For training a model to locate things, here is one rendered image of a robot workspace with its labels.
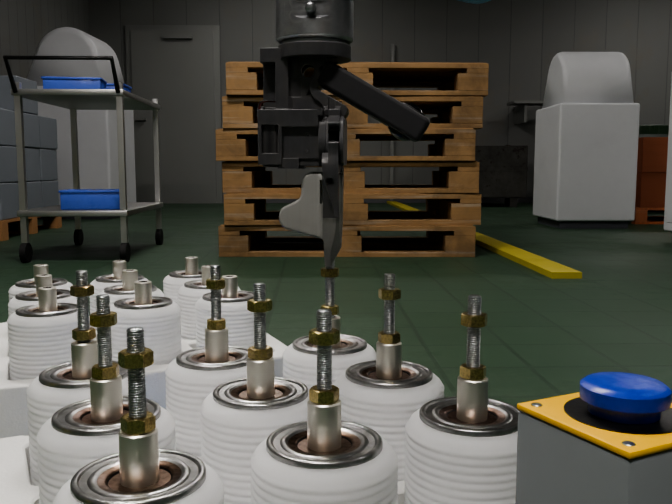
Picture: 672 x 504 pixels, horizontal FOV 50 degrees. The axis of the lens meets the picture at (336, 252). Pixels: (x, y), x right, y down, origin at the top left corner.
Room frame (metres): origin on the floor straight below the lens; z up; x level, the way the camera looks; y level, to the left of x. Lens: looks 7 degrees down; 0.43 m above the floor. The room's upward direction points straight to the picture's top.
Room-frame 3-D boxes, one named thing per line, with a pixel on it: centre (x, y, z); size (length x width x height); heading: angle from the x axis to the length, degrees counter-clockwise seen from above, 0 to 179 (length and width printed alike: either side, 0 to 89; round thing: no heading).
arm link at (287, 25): (0.71, 0.02, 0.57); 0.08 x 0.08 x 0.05
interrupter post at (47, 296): (0.89, 0.36, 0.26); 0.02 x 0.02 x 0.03
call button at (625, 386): (0.33, -0.14, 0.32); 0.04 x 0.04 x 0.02
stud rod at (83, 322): (0.61, 0.22, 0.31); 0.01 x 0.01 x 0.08
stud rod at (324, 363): (0.45, 0.01, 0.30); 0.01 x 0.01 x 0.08
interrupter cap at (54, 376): (0.61, 0.22, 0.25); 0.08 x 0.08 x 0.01
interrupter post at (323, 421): (0.45, 0.01, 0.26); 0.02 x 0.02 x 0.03
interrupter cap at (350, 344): (0.71, 0.01, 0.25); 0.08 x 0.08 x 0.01
